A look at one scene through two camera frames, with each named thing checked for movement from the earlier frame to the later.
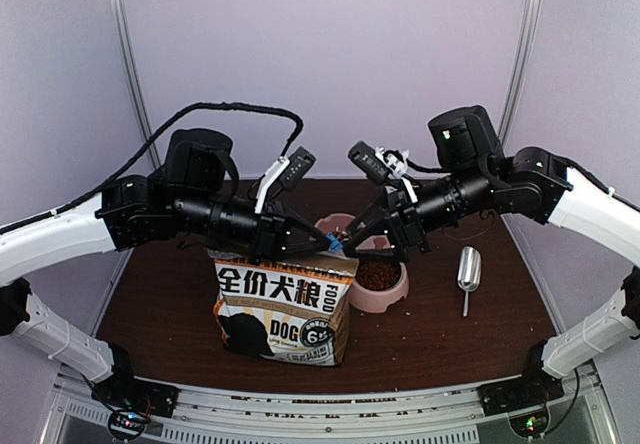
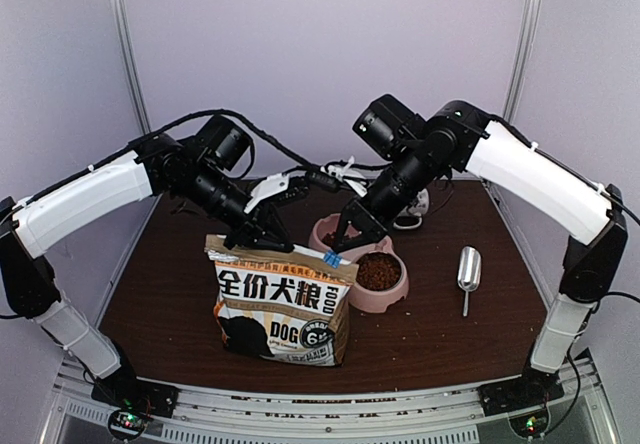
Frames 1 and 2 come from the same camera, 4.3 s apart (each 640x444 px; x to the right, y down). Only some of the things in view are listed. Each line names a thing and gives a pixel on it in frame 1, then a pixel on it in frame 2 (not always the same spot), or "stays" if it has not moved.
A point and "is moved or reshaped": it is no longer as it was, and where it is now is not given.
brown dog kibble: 377,274 stays
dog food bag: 293,308 stays
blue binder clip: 335,245 is moved or reshaped
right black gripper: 404,228 → 372,230
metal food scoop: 469,272 stays
